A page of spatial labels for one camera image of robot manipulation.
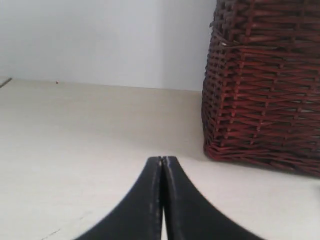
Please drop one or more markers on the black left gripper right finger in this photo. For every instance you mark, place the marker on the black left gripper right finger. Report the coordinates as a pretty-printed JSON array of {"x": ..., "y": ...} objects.
[{"x": 188, "y": 214}]

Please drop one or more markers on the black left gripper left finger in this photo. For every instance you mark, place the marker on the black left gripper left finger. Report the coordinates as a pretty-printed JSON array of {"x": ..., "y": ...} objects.
[{"x": 139, "y": 215}]

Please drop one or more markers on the brown wicker basket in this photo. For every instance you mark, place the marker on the brown wicker basket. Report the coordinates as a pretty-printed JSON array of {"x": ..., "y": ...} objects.
[{"x": 261, "y": 89}]

